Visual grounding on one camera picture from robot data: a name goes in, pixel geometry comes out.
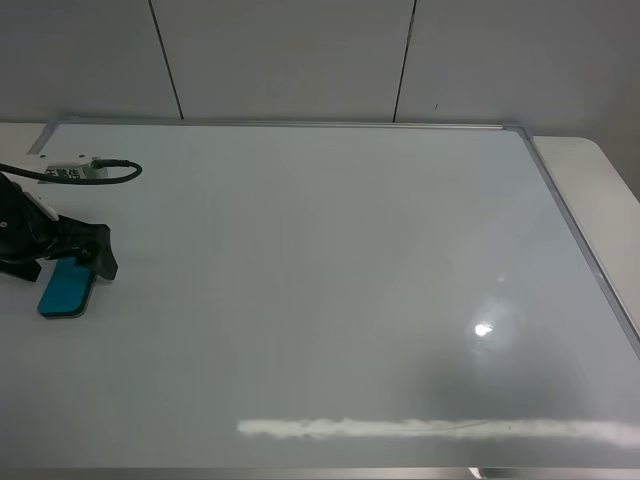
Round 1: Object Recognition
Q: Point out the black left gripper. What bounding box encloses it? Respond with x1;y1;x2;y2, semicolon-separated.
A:
1;174;118;282

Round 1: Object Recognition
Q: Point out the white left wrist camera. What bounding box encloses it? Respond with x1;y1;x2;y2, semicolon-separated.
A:
13;154;109;221

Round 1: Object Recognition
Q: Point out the blue whiteboard eraser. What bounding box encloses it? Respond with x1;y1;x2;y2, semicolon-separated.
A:
37;258;96;319

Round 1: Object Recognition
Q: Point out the white whiteboard with aluminium frame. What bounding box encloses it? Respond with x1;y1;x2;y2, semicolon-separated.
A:
1;120;639;479

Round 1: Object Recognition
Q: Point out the black camera cable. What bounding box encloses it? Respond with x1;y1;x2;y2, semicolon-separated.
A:
0;158;143;186

